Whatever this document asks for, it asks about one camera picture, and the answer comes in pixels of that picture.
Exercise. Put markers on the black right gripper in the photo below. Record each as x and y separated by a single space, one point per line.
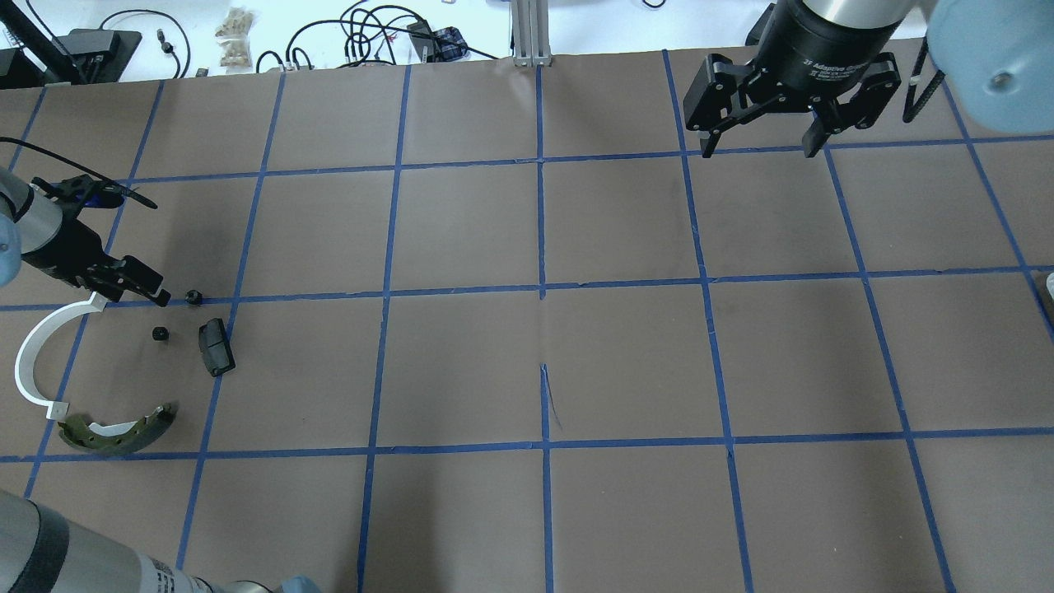
823 56

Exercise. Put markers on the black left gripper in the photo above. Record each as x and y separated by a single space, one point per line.
67 249

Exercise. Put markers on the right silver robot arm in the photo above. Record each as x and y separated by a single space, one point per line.
996 54

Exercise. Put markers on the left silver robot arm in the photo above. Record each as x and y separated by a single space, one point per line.
42 550

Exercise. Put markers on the olive green brake shoe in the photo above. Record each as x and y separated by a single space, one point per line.
83 434

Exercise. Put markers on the brown paper table cover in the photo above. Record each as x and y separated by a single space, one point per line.
503 330

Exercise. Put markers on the aluminium frame post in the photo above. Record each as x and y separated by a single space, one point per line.
530 33

